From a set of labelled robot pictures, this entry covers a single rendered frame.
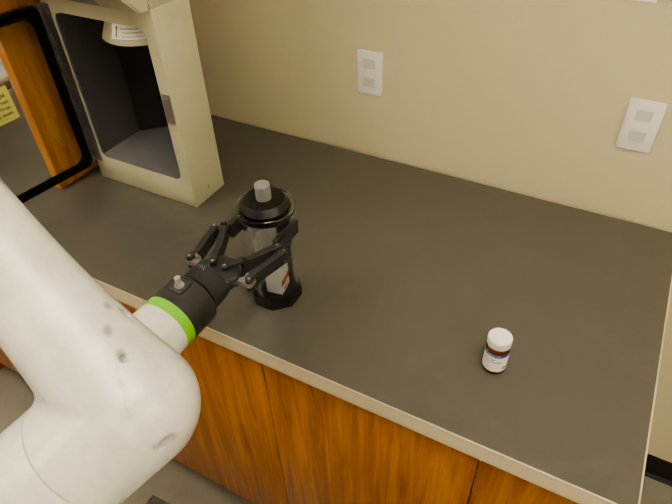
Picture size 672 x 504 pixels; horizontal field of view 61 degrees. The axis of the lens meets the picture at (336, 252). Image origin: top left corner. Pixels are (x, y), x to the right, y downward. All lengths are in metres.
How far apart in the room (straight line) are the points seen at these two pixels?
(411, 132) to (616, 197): 0.52
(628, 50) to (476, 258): 0.51
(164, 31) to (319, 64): 0.47
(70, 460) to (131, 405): 0.07
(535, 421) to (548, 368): 0.12
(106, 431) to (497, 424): 0.65
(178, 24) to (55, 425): 0.90
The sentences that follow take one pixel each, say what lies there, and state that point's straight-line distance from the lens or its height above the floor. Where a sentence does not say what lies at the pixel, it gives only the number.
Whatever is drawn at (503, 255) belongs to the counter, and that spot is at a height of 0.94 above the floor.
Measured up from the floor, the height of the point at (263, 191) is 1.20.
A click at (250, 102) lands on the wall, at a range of 1.77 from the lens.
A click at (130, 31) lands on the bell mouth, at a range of 1.35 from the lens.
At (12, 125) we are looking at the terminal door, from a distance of 1.48.
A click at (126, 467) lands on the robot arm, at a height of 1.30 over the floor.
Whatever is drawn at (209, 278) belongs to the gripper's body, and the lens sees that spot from 0.93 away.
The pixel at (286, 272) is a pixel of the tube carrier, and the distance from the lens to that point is 1.09.
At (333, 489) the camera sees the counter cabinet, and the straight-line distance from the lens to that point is 1.46.
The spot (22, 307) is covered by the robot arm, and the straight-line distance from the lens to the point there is 0.58.
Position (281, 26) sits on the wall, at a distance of 1.60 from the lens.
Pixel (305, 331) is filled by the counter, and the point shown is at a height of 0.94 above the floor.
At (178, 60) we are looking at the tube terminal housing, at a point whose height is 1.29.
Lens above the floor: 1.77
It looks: 41 degrees down
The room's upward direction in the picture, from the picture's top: 2 degrees counter-clockwise
